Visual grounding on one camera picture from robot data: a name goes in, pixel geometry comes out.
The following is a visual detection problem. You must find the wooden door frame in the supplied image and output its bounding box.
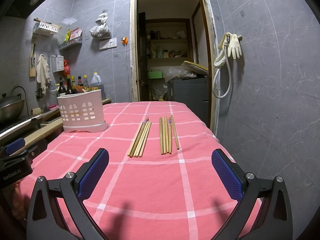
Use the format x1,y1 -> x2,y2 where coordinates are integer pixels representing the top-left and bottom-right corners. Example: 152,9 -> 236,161
129,0 -> 221,136

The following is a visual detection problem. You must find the white wall box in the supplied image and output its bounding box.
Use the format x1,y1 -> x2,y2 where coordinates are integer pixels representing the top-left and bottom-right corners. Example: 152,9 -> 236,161
51,55 -> 64,73

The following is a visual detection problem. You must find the wooden chopstick bundle five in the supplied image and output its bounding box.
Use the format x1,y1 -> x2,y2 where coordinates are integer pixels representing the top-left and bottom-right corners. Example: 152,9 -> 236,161
170,115 -> 180,150

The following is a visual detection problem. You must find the white rubber glove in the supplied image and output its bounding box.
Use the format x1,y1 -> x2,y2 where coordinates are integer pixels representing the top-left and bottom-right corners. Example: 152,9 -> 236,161
217,32 -> 242,59

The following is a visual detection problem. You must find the large clear oil jug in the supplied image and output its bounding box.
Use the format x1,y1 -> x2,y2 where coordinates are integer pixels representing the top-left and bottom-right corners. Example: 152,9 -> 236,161
90,72 -> 106,100

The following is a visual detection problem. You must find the dark soy sauce bottle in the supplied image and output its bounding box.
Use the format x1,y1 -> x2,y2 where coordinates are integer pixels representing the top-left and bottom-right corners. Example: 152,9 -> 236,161
66,74 -> 78,95

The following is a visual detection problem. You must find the white wall socket panel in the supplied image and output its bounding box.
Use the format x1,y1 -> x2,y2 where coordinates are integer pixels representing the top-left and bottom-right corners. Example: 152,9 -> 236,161
99,38 -> 117,50

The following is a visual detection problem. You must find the hanging white towel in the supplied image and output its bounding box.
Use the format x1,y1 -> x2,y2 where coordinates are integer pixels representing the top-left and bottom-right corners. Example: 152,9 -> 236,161
36,54 -> 51,95

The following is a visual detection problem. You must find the yellow cap clear bottle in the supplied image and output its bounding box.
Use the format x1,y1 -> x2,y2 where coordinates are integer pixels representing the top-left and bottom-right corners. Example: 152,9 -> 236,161
83,75 -> 90,92

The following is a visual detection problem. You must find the orange wall hook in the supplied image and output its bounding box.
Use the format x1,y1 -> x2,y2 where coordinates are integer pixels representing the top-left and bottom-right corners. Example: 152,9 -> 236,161
121,37 -> 128,46

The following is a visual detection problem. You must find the yellow cushion on cabinet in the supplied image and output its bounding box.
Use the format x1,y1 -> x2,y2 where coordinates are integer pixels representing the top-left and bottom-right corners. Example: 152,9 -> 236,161
181,61 -> 209,76

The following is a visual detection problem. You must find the black bottle white label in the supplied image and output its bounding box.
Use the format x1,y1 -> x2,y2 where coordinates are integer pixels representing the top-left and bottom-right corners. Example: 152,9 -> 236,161
58,78 -> 66,96

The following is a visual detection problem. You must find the wooden knife holder board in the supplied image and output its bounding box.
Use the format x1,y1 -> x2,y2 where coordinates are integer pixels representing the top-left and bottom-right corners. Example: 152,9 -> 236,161
29,37 -> 36,77

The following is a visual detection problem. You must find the wooden chopstick bundle four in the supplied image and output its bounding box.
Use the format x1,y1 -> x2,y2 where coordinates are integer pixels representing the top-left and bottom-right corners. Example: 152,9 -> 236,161
138,121 -> 151,158
168,117 -> 172,154

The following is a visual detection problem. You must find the wooden chopstick bundle two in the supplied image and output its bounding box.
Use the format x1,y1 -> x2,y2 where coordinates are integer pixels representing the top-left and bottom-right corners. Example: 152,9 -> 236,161
162,117 -> 167,154
128,118 -> 149,158

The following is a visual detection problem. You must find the red plastic bag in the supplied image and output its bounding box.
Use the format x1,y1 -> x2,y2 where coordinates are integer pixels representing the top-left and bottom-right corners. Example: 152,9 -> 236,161
63,60 -> 71,76

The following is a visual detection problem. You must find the green box on shelf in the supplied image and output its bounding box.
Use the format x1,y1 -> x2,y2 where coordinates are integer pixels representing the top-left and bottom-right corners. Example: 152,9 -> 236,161
148,71 -> 163,79

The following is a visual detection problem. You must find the yellow sponge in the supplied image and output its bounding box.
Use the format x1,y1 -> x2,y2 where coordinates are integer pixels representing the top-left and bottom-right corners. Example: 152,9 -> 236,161
31,107 -> 42,115

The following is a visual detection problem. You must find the dark grey cabinet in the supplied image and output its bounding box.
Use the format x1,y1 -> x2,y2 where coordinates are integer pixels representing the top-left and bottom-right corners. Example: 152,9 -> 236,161
168,77 -> 209,127

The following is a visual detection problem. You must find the black sink faucet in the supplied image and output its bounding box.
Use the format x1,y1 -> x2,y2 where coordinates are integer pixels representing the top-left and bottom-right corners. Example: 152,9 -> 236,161
10,84 -> 31,116

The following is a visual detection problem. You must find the wooden chopstick bundle one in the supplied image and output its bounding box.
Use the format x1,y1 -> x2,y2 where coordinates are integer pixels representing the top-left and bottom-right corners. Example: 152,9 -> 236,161
127,117 -> 149,158
159,117 -> 163,155

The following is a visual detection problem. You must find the white wall basket rack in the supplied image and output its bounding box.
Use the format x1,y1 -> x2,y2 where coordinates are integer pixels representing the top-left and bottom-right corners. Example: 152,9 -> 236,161
33,18 -> 62,36

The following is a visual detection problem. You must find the grey wall shelf with packets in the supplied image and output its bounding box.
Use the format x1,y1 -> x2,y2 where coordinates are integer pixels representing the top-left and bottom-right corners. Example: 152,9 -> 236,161
59,28 -> 82,51

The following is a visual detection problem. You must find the pink checked tablecloth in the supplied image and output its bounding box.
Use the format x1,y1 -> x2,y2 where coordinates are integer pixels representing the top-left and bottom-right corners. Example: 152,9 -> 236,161
21,102 -> 236,239

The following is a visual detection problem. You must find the metal wok with lid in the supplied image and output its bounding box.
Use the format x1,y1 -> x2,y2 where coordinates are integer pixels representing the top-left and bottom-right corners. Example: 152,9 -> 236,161
0,93 -> 25,122

